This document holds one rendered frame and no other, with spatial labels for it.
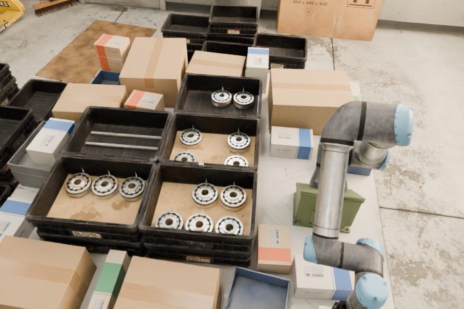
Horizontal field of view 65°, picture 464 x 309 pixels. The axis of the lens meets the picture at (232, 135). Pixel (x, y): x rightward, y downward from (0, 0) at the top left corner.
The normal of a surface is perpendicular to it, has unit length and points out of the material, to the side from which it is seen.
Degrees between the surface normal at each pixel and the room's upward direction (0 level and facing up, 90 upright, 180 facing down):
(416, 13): 90
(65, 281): 0
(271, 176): 0
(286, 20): 74
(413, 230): 0
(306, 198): 90
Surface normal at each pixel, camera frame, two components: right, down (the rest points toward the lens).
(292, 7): -0.13, 0.50
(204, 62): 0.01, -0.70
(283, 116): -0.04, 0.71
